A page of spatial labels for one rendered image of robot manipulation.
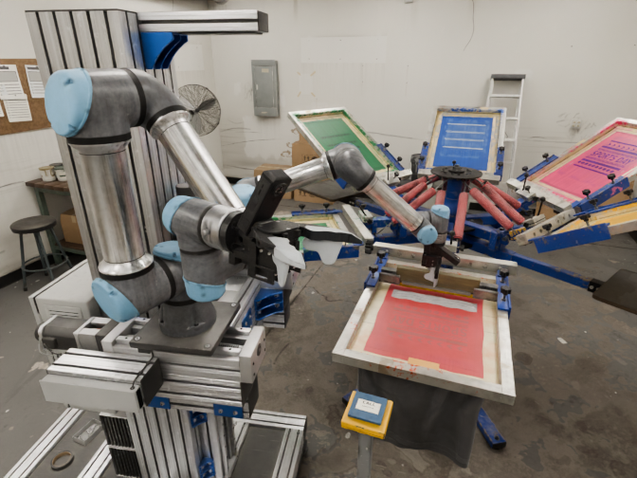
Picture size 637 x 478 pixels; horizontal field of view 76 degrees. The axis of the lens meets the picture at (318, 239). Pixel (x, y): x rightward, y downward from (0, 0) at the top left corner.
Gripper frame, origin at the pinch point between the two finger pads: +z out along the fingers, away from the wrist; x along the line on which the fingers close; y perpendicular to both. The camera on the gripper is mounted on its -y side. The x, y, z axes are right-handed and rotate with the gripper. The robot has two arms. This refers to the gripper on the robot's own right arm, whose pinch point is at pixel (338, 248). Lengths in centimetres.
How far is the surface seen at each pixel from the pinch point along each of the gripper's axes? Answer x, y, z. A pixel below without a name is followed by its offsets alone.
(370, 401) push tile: -51, 64, -13
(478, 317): -117, 57, 1
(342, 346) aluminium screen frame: -66, 60, -33
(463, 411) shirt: -84, 78, 8
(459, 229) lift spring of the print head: -172, 36, -26
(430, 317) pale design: -106, 58, -15
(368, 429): -44, 67, -10
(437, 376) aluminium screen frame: -71, 60, 0
